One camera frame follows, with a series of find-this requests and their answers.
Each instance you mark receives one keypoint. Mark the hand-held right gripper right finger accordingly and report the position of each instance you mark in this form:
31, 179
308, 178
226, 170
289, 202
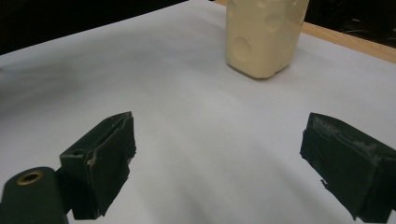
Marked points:
351, 168

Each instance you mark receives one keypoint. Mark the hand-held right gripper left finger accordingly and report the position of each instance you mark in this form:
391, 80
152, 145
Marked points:
102, 161

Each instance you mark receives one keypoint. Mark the cream square cup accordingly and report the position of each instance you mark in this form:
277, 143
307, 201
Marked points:
264, 40

